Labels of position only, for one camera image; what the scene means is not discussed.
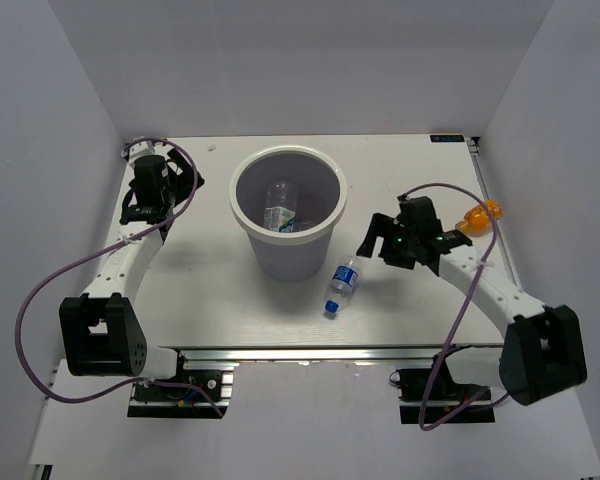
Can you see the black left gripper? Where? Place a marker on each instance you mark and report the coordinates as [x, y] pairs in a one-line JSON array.
[[185, 179]]

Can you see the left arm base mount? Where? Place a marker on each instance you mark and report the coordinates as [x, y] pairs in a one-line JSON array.
[[207, 395]]

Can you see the black XDOF sticker right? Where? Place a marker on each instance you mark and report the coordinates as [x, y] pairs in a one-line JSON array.
[[447, 138]]

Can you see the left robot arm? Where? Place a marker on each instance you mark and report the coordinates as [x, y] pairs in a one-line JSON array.
[[101, 333]]

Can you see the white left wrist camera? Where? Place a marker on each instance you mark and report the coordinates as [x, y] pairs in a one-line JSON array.
[[138, 149]]

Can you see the clear unlabelled plastic bottle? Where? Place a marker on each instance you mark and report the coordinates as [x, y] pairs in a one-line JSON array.
[[303, 226]]

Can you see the white plastic bin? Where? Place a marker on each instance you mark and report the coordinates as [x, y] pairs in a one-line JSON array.
[[322, 195]]

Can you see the blue label water bottle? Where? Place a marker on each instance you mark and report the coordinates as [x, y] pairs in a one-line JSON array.
[[343, 284]]

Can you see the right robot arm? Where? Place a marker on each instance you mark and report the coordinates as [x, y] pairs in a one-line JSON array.
[[542, 352]]

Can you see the green label water bottle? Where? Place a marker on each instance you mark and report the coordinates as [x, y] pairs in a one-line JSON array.
[[280, 207]]

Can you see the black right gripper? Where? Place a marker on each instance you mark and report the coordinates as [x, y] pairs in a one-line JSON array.
[[380, 226]]

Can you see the front aluminium rail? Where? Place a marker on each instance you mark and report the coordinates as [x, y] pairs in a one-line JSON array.
[[300, 354]]

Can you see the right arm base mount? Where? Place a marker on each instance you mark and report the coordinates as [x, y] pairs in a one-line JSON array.
[[445, 397]]

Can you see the orange juice bottle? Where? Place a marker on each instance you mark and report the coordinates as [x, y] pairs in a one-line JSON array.
[[477, 221]]

